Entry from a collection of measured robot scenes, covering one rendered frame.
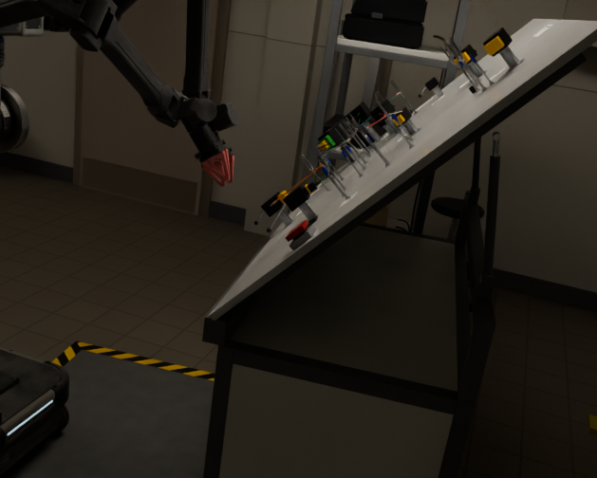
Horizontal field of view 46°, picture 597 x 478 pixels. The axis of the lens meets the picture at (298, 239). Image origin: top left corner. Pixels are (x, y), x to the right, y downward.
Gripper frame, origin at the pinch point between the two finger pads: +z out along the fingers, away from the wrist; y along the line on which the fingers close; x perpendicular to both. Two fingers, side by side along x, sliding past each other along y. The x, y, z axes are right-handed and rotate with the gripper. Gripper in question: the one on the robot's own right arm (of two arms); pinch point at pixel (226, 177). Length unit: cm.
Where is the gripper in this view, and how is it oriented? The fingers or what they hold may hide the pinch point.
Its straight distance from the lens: 183.6
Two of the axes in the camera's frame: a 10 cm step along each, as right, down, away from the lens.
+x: -8.7, 4.4, 2.2
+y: 1.2, -2.5, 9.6
